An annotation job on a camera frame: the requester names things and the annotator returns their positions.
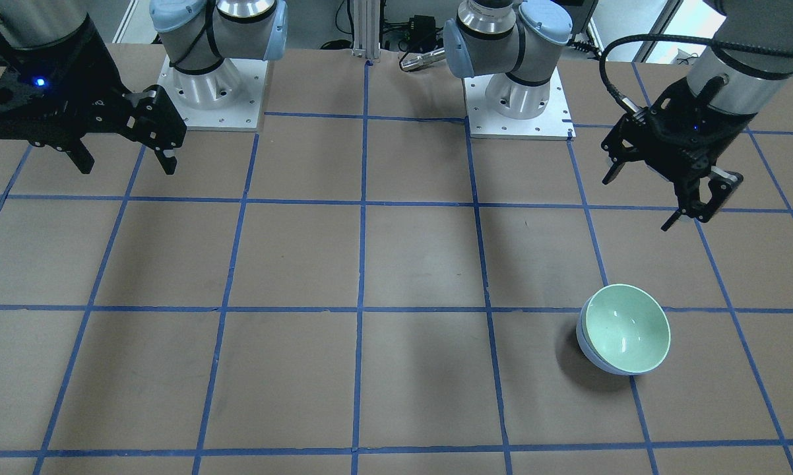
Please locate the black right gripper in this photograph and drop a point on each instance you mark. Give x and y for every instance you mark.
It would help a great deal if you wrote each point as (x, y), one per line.
(92, 84)

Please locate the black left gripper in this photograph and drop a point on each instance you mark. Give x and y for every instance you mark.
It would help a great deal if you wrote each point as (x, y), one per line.
(717, 140)

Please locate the green bowl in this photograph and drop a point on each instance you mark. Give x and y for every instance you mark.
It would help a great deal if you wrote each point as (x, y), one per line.
(628, 328)

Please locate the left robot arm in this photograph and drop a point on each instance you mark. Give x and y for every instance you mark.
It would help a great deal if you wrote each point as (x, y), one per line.
(752, 49)

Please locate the blue bowl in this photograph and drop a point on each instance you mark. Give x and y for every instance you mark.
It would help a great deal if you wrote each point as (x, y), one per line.
(587, 348)

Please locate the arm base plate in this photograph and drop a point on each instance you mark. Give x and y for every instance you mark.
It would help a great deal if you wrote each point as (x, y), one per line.
(499, 108)
(230, 98)

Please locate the aluminium frame post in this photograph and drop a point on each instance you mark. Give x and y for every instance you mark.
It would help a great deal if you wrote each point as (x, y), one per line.
(366, 26)

